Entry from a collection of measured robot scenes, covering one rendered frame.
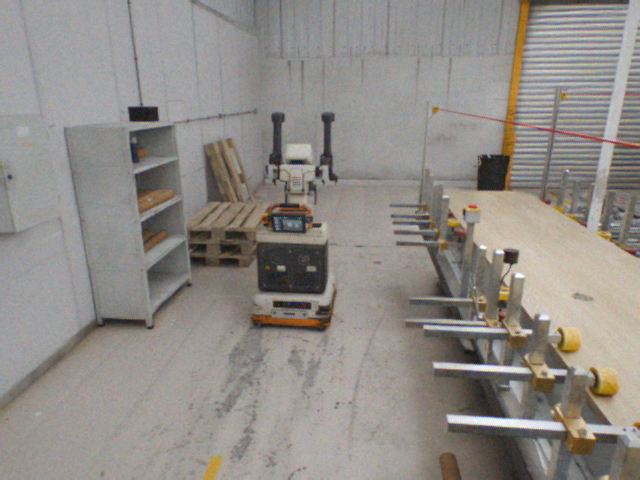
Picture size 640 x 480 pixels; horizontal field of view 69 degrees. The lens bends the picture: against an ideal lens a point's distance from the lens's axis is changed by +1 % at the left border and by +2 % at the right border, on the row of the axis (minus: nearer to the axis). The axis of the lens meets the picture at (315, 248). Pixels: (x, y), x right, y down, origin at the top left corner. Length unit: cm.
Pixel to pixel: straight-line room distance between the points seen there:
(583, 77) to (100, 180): 861
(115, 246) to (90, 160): 64
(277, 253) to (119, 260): 120
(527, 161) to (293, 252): 718
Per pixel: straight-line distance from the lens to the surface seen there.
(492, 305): 205
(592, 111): 1034
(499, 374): 156
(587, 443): 138
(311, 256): 350
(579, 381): 136
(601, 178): 350
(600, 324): 215
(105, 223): 377
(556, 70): 1007
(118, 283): 389
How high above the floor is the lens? 176
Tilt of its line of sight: 18 degrees down
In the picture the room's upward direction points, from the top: straight up
